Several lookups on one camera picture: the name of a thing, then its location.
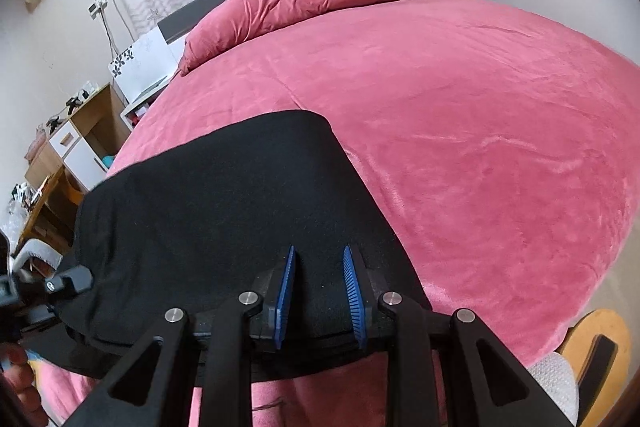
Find pink fleece bed sheet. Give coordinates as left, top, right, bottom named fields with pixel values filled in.
left=34, top=0, right=640, bottom=427

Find wooden white drawer cabinet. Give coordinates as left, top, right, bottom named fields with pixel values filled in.
left=25, top=84, right=130, bottom=193

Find person's left hand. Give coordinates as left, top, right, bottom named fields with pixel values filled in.
left=1, top=343, right=49, bottom=427

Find black embroidered pants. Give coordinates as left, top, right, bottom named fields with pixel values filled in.
left=27, top=110, right=426, bottom=381

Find white knitted cloth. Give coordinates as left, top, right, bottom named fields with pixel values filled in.
left=528, top=352, right=579, bottom=426

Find wooden desk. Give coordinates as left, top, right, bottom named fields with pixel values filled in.
left=13, top=167, right=85, bottom=257

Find round wooden stool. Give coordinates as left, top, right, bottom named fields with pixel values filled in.
left=558, top=308, right=631, bottom=426

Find white floral nightstand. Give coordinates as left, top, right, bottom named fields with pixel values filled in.
left=108, top=27, right=186, bottom=130

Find blue padded chair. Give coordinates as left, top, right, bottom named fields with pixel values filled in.
left=10, top=239, right=63, bottom=277

